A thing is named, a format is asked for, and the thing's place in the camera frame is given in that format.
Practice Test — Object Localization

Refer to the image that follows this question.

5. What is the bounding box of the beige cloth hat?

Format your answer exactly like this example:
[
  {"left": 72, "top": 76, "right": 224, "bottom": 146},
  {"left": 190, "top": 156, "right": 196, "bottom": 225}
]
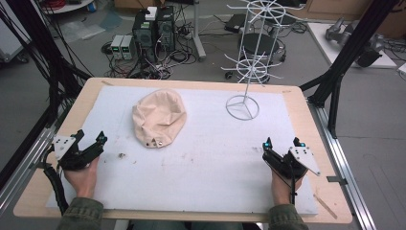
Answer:
[{"left": 131, "top": 88, "right": 188, "bottom": 150}]

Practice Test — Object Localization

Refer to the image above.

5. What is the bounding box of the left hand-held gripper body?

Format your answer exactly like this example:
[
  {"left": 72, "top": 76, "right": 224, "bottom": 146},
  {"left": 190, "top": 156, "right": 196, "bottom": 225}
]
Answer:
[{"left": 52, "top": 133, "right": 99, "bottom": 172}]

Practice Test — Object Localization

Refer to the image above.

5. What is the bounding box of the aluminium rail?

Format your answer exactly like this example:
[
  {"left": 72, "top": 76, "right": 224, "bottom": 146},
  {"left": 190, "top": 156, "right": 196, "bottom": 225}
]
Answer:
[
  {"left": 0, "top": 126, "right": 56, "bottom": 210},
  {"left": 306, "top": 101, "right": 378, "bottom": 230}
]

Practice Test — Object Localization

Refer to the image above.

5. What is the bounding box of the round white table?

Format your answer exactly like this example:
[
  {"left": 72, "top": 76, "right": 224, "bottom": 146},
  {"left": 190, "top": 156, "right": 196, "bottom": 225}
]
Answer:
[{"left": 40, "top": 0, "right": 97, "bottom": 15}]

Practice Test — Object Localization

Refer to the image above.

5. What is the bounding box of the grey tape strip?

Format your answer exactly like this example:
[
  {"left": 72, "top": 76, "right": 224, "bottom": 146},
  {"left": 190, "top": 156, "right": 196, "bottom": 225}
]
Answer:
[{"left": 326, "top": 175, "right": 349, "bottom": 187}]

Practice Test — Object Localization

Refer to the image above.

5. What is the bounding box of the white wire display rack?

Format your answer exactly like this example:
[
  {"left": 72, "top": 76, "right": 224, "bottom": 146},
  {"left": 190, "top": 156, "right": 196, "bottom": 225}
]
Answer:
[{"left": 220, "top": 0, "right": 308, "bottom": 122}]

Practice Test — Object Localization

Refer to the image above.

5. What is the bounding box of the black flat case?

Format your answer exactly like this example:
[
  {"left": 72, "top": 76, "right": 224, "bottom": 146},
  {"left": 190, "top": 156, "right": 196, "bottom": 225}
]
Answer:
[{"left": 224, "top": 13, "right": 247, "bottom": 34}]

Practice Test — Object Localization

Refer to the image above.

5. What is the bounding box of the grey metal stand leg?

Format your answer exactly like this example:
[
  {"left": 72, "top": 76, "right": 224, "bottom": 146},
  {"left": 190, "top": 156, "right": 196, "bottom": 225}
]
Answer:
[{"left": 191, "top": 0, "right": 208, "bottom": 62}]

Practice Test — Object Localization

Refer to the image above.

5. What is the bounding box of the person's left hand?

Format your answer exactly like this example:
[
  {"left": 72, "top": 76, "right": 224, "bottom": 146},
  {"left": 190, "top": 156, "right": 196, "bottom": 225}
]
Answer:
[{"left": 62, "top": 155, "right": 101, "bottom": 199}]

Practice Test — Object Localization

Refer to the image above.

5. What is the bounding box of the grey bench power supply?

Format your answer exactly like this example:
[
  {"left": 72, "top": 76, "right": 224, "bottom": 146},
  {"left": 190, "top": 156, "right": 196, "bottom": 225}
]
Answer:
[
  {"left": 110, "top": 34, "right": 124, "bottom": 60},
  {"left": 121, "top": 34, "right": 136, "bottom": 61}
]

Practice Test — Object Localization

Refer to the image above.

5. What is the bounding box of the white cabinet on wheels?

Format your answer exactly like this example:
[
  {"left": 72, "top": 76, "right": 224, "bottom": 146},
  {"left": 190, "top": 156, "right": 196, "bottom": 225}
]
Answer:
[{"left": 0, "top": 17, "right": 32, "bottom": 64}]

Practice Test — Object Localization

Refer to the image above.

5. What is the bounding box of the white box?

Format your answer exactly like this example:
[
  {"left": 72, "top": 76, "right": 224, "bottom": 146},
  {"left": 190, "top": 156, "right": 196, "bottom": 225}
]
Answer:
[{"left": 145, "top": 6, "right": 158, "bottom": 22}]

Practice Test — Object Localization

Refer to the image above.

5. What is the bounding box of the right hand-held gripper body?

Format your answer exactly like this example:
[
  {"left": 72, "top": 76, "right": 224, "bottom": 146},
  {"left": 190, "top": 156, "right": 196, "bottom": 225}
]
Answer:
[{"left": 261, "top": 145, "right": 322, "bottom": 180}]

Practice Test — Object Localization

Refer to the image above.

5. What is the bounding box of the white foam mat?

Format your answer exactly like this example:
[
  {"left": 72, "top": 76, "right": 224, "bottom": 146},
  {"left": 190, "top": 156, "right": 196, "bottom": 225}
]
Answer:
[{"left": 46, "top": 84, "right": 320, "bottom": 216}]

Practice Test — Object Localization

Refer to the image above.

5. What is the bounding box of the black metal frame post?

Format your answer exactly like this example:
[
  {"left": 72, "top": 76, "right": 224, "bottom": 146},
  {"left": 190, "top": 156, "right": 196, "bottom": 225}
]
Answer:
[
  {"left": 299, "top": 0, "right": 401, "bottom": 140},
  {"left": 0, "top": 0, "right": 94, "bottom": 128}
]

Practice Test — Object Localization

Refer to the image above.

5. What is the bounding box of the wooden stick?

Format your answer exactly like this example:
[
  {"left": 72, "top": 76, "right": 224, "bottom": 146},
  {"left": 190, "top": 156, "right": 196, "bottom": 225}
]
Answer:
[{"left": 312, "top": 194, "right": 339, "bottom": 220}]

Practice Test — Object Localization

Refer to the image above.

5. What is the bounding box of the tangle of floor cables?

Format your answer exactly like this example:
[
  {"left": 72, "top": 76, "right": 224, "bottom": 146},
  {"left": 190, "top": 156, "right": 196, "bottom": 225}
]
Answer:
[{"left": 101, "top": 37, "right": 199, "bottom": 81}]

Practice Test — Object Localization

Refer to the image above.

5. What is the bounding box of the white platform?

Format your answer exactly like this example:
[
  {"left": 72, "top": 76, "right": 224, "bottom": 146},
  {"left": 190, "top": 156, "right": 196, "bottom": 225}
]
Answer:
[{"left": 306, "top": 21, "right": 397, "bottom": 70}]

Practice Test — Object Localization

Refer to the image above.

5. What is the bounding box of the black round stool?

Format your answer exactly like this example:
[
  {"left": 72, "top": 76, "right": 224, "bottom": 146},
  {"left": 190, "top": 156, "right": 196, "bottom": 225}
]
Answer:
[{"left": 238, "top": 32, "right": 282, "bottom": 59}]

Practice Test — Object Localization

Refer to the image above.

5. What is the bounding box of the black computer tower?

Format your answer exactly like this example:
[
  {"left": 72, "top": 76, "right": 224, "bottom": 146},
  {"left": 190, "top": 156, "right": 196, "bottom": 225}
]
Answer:
[
  {"left": 131, "top": 10, "right": 158, "bottom": 63},
  {"left": 155, "top": 5, "right": 176, "bottom": 53}
]

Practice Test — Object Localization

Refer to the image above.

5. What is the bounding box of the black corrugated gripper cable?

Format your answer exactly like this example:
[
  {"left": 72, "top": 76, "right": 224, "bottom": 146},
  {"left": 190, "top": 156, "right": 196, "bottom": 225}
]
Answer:
[{"left": 42, "top": 144, "right": 70, "bottom": 216}]

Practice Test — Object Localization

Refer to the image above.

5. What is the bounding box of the person's right hand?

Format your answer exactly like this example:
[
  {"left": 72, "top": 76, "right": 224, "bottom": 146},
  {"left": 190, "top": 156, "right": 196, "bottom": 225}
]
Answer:
[{"left": 270, "top": 168, "right": 305, "bottom": 206}]

